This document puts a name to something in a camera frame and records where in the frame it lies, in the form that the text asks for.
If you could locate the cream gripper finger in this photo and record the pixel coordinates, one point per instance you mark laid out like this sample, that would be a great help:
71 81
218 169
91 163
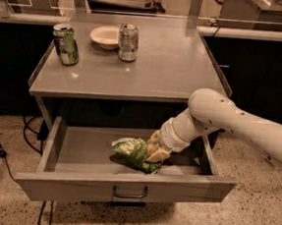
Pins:
157 152
154 138

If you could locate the green jalapeno chip bag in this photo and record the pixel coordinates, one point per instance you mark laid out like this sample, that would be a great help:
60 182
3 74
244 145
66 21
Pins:
135 150

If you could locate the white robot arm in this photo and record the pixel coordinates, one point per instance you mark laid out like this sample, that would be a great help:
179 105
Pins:
208 111

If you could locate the grey cabinet with top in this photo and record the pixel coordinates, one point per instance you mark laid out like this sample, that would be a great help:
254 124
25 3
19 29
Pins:
173 61

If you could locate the open grey top drawer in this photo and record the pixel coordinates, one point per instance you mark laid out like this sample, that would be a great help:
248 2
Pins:
78 164

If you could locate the silver soda can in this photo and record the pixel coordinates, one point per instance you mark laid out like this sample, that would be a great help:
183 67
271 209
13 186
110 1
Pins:
128 42

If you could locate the white paper bowl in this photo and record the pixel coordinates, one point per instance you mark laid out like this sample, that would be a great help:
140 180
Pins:
106 37

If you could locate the green soda can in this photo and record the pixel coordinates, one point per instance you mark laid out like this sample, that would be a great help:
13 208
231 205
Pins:
65 44

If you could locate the clear acrylic barrier panel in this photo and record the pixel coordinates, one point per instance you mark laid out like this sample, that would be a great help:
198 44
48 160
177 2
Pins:
207 20

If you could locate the black metal drawer handle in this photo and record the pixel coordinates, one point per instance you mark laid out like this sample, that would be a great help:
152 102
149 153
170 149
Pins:
129 193

